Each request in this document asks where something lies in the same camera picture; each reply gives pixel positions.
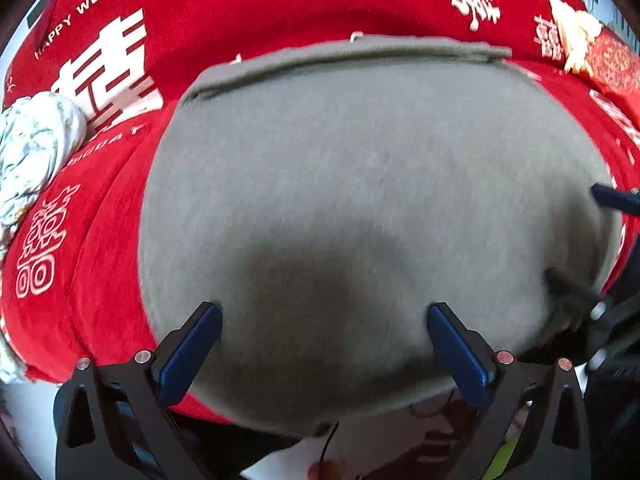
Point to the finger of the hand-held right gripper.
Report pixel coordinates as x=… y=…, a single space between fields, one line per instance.
x=570 y=292
x=617 y=200

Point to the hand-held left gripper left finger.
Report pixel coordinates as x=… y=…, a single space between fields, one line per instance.
x=191 y=355

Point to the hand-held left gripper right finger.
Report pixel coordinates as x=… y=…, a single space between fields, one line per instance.
x=460 y=360

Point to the grey knit sweater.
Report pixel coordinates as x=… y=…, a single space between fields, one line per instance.
x=350 y=185

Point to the white red printed clothing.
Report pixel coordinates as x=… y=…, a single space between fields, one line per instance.
x=430 y=440

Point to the red patterned cushion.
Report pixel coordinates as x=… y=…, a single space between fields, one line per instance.
x=615 y=65

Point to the white floral cloth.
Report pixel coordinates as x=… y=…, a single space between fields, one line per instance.
x=35 y=150

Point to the red printed blanket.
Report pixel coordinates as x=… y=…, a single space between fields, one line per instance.
x=225 y=10

